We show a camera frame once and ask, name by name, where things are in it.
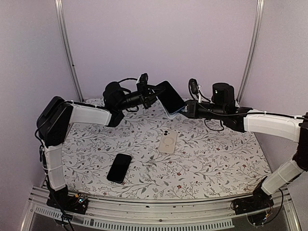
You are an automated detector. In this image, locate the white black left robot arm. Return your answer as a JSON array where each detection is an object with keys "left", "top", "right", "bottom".
[{"left": 35, "top": 73, "right": 165, "bottom": 209}]

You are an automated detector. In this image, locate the light blue phone case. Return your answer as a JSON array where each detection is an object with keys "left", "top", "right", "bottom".
[{"left": 155, "top": 80, "right": 187, "bottom": 118}]

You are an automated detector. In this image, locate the front aluminium rail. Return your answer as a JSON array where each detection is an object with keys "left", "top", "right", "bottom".
[{"left": 21, "top": 186, "right": 303, "bottom": 231}]

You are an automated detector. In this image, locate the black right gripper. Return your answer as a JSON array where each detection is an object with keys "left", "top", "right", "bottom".
[{"left": 175, "top": 99, "right": 226, "bottom": 120}]

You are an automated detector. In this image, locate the black phone lying on table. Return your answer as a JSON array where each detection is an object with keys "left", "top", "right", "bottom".
[{"left": 107, "top": 154, "right": 132, "bottom": 184}]

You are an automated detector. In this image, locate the right arm base with board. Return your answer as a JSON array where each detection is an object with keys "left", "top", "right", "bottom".
[{"left": 230, "top": 192, "right": 274, "bottom": 226}]

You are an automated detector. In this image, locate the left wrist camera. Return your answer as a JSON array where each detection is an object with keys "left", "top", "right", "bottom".
[{"left": 136, "top": 73, "right": 148, "bottom": 91}]

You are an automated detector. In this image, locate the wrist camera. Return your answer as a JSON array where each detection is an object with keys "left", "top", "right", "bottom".
[
  {"left": 189, "top": 78, "right": 201, "bottom": 103},
  {"left": 136, "top": 73, "right": 148, "bottom": 91}
]

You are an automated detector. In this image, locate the aluminium frame post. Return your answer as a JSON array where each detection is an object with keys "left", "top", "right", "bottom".
[
  {"left": 236, "top": 0, "right": 265, "bottom": 104},
  {"left": 54, "top": 0, "right": 84, "bottom": 102}
]

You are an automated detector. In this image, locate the beige phone case with ring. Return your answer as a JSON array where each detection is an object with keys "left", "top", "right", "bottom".
[{"left": 158, "top": 131, "right": 178, "bottom": 154}]

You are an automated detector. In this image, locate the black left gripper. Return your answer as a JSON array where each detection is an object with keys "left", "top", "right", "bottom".
[{"left": 117, "top": 83, "right": 167, "bottom": 111}]

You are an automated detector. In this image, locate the left arm base with board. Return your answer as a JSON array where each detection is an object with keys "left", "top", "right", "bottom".
[{"left": 46, "top": 192, "right": 89, "bottom": 215}]

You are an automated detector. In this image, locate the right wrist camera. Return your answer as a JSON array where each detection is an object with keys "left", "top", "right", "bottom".
[{"left": 189, "top": 78, "right": 201, "bottom": 103}]

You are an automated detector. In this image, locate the left aluminium frame post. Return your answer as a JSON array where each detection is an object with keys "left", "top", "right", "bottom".
[{"left": 54, "top": 0, "right": 84, "bottom": 102}]

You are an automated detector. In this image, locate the black phone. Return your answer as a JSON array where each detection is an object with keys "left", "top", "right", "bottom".
[
  {"left": 155, "top": 80, "right": 186, "bottom": 114},
  {"left": 107, "top": 154, "right": 132, "bottom": 184}
]

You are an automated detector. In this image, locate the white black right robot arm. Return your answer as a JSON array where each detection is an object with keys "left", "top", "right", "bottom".
[{"left": 182, "top": 79, "right": 308, "bottom": 210}]

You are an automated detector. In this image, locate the right aluminium frame post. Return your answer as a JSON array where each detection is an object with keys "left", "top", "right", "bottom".
[{"left": 236, "top": 0, "right": 265, "bottom": 104}]

